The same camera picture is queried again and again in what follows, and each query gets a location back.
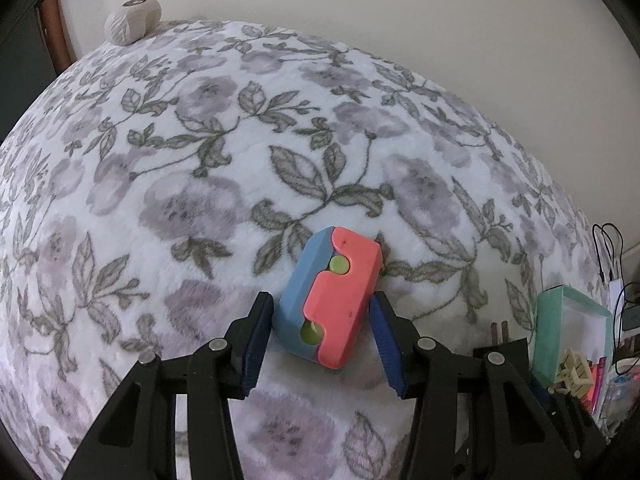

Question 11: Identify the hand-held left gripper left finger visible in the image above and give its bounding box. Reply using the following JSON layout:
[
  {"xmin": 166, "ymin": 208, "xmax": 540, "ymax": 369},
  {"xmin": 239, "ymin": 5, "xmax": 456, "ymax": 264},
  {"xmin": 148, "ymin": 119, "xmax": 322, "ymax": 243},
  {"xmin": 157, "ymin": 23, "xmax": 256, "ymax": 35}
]
[{"xmin": 62, "ymin": 291, "xmax": 275, "ymax": 480}]

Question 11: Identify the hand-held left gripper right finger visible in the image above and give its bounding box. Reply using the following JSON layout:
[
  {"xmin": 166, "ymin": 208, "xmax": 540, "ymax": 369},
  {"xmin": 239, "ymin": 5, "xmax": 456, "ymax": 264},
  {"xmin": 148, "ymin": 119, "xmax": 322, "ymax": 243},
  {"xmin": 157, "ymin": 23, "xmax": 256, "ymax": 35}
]
[{"xmin": 369, "ymin": 290, "xmax": 576, "ymax": 480}]

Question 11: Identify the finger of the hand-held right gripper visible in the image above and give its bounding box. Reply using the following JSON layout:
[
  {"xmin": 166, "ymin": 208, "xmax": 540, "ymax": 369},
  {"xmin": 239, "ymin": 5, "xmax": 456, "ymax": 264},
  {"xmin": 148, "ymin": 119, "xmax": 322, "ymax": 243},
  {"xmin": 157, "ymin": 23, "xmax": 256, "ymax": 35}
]
[
  {"xmin": 550, "ymin": 392, "xmax": 608, "ymax": 461},
  {"xmin": 530, "ymin": 376, "xmax": 554, "ymax": 411}
]

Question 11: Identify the cream plastic clip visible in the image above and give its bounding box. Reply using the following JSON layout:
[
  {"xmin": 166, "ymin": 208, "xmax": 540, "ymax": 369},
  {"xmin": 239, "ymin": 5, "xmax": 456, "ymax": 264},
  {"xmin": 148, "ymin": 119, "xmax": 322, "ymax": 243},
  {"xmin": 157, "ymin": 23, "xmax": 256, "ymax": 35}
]
[{"xmin": 555, "ymin": 350, "xmax": 593, "ymax": 401}]

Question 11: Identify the black power adapter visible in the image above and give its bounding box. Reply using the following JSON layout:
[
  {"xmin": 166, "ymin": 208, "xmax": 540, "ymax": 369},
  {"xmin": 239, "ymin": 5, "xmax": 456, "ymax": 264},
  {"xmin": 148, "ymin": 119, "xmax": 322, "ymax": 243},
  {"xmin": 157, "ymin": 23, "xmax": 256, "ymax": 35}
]
[{"xmin": 472, "ymin": 320, "xmax": 532, "ymax": 386}]

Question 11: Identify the teal cardboard box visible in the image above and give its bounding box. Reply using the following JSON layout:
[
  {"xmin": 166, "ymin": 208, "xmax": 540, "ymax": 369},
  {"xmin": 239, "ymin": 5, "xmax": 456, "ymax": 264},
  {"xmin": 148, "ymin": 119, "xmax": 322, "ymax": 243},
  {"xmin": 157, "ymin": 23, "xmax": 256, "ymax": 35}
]
[{"xmin": 531, "ymin": 285, "xmax": 613, "ymax": 418}]

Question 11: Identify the salmon and blue block toy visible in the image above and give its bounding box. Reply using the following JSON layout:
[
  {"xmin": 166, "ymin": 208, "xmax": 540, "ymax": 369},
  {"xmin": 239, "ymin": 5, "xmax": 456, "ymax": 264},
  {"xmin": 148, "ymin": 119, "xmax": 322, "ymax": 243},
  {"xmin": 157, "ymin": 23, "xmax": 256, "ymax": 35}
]
[{"xmin": 277, "ymin": 226, "xmax": 383, "ymax": 371}]

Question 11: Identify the clear plastic jar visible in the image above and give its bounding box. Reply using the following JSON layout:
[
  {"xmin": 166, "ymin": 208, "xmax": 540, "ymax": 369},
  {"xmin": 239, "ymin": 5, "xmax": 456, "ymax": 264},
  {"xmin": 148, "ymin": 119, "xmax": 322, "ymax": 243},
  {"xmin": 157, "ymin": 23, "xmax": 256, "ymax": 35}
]
[{"xmin": 600, "ymin": 357, "xmax": 638, "ymax": 433}]

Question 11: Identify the white power strip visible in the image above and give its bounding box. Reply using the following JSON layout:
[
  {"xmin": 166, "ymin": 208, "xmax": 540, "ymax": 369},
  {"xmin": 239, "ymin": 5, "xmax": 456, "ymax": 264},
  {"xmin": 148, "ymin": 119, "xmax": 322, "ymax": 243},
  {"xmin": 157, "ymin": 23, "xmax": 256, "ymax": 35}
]
[{"xmin": 609, "ymin": 280, "xmax": 640, "ymax": 346}]

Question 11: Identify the floral fleece blanket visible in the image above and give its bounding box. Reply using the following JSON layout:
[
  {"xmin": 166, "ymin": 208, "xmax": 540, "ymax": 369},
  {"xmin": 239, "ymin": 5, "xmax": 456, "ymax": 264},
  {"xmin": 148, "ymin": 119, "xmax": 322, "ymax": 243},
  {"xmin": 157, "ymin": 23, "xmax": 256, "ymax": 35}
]
[{"xmin": 0, "ymin": 20, "xmax": 621, "ymax": 480}]

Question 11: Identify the white yarn ball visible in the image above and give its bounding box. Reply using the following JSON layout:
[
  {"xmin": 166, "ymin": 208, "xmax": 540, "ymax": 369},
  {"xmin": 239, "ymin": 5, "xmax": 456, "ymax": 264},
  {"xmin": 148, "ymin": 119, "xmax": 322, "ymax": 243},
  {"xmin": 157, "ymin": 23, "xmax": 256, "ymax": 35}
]
[{"xmin": 104, "ymin": 0, "xmax": 162, "ymax": 46}]

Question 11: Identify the dark door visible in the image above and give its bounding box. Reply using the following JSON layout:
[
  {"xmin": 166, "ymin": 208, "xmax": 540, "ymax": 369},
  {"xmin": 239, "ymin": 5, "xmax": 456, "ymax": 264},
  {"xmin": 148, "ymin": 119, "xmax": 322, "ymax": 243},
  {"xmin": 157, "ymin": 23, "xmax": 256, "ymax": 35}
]
[{"xmin": 0, "ymin": 2, "xmax": 66, "ymax": 141}]

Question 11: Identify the black wall charger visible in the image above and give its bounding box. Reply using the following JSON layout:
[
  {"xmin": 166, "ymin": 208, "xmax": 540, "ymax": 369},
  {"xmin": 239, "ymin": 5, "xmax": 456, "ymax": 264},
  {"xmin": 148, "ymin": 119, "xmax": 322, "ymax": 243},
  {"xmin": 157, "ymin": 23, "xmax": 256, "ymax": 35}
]
[{"xmin": 620, "ymin": 302, "xmax": 640, "ymax": 333}]

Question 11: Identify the black cable with plug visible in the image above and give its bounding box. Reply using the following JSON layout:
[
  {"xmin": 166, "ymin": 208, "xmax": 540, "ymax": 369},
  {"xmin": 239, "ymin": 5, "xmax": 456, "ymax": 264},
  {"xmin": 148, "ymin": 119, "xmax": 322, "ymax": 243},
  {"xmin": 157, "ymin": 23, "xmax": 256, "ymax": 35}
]
[{"xmin": 592, "ymin": 222, "xmax": 626, "ymax": 283}]

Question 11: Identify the brown wooden door frame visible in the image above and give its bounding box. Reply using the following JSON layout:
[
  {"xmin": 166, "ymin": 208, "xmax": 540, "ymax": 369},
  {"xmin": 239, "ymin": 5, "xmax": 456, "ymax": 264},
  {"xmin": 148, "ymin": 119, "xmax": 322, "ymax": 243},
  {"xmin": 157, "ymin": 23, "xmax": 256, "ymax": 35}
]
[{"xmin": 40, "ymin": 0, "xmax": 77, "ymax": 75}]

